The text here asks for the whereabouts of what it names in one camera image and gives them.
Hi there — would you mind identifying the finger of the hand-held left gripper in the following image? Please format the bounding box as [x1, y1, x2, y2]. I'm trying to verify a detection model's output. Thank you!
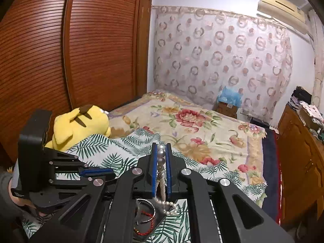
[49, 156, 113, 173]
[49, 172, 115, 190]

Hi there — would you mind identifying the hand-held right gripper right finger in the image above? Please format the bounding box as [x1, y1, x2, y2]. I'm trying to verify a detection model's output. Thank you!
[166, 143, 295, 243]

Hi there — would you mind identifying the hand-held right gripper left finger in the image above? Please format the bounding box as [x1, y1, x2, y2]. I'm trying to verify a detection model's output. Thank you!
[30, 143, 159, 243]

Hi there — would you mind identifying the white pearl necklace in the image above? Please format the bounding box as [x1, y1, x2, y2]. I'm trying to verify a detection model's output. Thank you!
[155, 144, 179, 215]

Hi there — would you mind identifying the silver bangle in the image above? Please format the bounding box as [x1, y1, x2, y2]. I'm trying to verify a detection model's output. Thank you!
[135, 199, 156, 224]

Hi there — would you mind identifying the red string bracelet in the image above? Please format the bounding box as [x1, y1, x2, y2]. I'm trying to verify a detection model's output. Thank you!
[133, 206, 157, 236]

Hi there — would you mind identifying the person's left forearm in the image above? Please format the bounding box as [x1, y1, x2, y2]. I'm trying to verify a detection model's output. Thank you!
[0, 171, 26, 243]

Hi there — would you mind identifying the person's left hand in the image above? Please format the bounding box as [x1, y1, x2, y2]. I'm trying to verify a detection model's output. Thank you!
[10, 179, 49, 217]

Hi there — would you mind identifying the yellow plush toy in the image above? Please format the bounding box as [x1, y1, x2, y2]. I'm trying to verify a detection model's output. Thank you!
[46, 104, 112, 152]

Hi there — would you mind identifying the leaf print tablecloth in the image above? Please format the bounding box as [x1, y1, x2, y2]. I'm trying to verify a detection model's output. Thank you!
[21, 128, 267, 243]

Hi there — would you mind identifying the floral blanket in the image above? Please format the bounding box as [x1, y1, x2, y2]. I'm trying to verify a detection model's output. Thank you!
[105, 91, 267, 183]

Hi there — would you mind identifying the brown cardboard box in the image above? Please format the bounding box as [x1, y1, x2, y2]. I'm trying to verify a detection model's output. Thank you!
[215, 101, 240, 119]

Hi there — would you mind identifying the blue plastic bag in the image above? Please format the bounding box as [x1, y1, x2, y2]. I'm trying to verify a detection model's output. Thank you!
[217, 86, 243, 107]

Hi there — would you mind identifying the dark blue bed sheet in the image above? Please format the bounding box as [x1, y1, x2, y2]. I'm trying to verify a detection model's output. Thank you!
[262, 129, 282, 224]

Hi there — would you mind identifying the wooden louvered wardrobe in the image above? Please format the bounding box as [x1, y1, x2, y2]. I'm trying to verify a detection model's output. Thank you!
[0, 0, 152, 167]

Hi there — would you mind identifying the wooden sideboard cabinet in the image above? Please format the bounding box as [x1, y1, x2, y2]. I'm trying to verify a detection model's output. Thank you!
[277, 104, 324, 223]

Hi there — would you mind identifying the stack of dark clothes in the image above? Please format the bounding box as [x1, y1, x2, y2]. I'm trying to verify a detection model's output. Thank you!
[291, 86, 313, 107]

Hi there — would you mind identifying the floral print flat box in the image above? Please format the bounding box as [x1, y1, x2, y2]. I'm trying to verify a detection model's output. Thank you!
[299, 101, 324, 130]

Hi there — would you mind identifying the beige side curtain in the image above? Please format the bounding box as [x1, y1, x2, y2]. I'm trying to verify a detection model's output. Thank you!
[307, 9, 324, 107]

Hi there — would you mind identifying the cream air conditioner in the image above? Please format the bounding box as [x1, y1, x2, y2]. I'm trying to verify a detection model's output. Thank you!
[257, 0, 310, 34]

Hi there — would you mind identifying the ring pattern sheer curtain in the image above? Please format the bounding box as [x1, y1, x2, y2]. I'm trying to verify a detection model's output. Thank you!
[152, 5, 294, 127]

